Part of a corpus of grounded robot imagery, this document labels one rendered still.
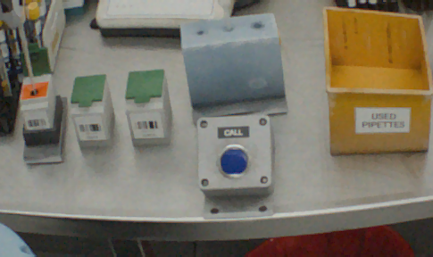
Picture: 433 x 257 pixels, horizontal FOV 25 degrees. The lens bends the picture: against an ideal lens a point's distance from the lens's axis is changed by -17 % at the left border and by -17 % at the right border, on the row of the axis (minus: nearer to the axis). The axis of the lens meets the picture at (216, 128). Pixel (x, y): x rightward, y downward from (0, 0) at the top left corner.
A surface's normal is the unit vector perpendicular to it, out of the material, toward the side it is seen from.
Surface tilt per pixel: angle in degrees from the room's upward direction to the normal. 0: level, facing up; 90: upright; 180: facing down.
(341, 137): 90
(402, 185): 0
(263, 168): 30
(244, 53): 90
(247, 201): 0
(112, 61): 0
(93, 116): 90
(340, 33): 90
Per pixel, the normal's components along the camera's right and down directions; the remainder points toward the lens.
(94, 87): -0.11, -0.67
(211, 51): 0.07, 0.74
